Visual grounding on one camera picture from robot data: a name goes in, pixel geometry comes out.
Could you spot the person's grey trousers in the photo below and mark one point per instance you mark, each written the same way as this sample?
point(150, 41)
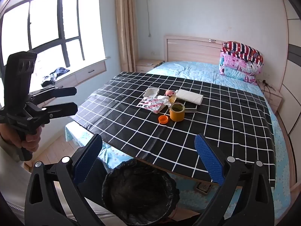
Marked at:
point(62, 200)

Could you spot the orange lid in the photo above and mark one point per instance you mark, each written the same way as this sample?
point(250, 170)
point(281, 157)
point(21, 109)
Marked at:
point(163, 119)

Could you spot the small yellow liquid bottle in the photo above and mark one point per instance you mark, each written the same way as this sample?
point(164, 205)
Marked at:
point(173, 97)

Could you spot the person's left hand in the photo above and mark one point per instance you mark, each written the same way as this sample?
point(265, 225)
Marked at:
point(30, 143)

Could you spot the black framed window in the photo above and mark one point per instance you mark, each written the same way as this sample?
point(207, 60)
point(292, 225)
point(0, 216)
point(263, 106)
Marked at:
point(62, 23)

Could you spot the pink printed packet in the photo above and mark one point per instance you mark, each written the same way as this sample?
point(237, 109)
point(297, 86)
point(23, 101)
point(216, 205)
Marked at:
point(148, 103)

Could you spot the crumpled white tissue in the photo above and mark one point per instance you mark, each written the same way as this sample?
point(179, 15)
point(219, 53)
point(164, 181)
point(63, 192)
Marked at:
point(151, 92)
point(164, 100)

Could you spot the white paper roll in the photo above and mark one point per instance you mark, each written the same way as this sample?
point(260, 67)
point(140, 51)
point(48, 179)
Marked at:
point(190, 97)

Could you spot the pink pig toy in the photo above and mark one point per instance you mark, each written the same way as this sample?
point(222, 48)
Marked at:
point(168, 93)

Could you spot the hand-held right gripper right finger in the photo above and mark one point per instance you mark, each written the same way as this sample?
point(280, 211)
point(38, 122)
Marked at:
point(208, 157)

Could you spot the white and grey wardrobe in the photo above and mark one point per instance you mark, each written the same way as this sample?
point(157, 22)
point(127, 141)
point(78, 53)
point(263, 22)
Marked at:
point(294, 75)

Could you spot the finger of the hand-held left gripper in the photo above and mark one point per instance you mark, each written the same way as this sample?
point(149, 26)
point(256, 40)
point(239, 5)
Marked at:
point(63, 91)
point(65, 109)

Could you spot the trash bin with black bag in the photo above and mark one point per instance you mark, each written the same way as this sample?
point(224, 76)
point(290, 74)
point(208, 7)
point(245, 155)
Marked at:
point(141, 193)

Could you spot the white wall socket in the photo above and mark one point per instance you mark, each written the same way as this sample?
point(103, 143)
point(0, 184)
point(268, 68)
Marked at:
point(153, 52)

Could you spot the dark crumpled clothes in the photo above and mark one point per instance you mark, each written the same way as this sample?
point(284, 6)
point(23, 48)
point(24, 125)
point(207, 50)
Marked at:
point(55, 75)

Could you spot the person's left forearm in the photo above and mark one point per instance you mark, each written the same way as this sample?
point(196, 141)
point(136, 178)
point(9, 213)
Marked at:
point(11, 174)

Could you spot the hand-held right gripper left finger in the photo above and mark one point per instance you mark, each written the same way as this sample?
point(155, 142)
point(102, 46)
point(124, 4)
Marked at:
point(88, 155)

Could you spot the beige curtain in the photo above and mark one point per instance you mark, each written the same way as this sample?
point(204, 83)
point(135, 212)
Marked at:
point(127, 28)

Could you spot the black checked tablecloth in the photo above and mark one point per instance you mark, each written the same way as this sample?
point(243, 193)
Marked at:
point(211, 122)

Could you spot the wooden nightstand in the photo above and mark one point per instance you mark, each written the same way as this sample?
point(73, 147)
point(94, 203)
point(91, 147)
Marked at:
point(272, 98)
point(147, 67)

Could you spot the wooden window bench drawers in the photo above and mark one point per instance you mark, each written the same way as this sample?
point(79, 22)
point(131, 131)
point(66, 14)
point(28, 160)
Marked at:
point(89, 71)

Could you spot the bed with blue sheet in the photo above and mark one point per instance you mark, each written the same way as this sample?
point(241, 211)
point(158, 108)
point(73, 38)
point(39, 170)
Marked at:
point(199, 69)

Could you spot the pink printed folded quilt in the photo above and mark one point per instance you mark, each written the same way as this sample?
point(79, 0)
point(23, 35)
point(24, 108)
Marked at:
point(237, 68)

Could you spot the striped folded blanket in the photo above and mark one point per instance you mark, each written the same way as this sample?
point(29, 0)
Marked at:
point(242, 49)

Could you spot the wooden headboard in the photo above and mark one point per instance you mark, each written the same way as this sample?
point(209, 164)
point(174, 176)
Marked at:
point(188, 49)

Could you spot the yellow tape roll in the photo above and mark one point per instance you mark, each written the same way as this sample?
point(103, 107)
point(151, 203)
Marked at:
point(177, 115)

